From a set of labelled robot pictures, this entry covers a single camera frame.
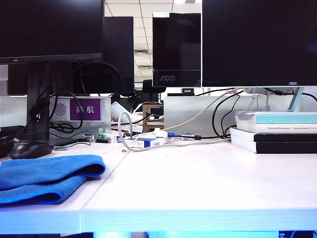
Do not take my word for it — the black cable bundle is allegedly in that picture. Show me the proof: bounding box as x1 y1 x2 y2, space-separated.
13 95 50 142

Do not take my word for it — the black AOC monitor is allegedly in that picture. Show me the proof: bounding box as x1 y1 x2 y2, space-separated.
152 12 202 87

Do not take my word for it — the purple name card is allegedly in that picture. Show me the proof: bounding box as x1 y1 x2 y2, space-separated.
69 98 101 120

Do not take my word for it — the white book printed spine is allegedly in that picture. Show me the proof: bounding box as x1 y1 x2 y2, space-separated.
236 122 317 134

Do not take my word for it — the thick white cable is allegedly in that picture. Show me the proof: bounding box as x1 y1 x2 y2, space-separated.
162 86 245 132

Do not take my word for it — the stack of magazines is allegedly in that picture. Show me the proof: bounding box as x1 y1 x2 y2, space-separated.
110 121 143 132

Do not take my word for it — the plain black monitor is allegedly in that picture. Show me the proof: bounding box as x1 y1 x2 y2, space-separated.
7 16 135 97

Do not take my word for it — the small green white box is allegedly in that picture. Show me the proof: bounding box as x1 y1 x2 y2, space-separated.
98 133 118 143

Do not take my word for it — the black cable with blue plug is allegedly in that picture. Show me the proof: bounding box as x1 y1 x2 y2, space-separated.
167 132 232 140

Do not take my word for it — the small wooden shelf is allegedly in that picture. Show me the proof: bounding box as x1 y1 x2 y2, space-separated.
142 104 164 133

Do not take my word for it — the silver monitor stand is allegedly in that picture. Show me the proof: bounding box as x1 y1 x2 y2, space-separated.
242 86 309 112

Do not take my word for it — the white adapter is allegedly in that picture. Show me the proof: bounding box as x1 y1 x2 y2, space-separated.
153 127 170 137

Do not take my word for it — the grey desk partition panel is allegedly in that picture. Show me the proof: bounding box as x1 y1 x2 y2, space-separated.
163 95 317 138
0 95 111 146

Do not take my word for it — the purple name plate sign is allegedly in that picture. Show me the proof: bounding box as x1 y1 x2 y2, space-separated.
49 96 111 122

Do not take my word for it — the black office chair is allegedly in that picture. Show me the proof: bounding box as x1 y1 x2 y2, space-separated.
142 79 166 104

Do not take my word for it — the teal cover book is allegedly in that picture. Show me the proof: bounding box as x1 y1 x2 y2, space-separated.
234 111 317 124

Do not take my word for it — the black computer mouse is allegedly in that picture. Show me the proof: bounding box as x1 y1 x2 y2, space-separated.
9 140 53 160

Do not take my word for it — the black spine book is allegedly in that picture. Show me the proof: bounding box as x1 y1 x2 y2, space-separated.
229 127 317 143
231 141 317 154

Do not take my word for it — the thin white cable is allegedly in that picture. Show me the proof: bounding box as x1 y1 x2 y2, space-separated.
117 111 232 152

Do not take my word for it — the silver-framed AOC monitor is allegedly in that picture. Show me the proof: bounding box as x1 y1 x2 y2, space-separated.
202 0 317 87

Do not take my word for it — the white plastic bottle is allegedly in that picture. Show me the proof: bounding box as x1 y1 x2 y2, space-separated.
110 101 134 122

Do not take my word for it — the blue and white box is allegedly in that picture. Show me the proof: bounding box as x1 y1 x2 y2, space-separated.
123 137 174 149

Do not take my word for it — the blue microfibre rag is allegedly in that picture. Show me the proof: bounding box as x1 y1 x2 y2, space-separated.
0 155 106 206

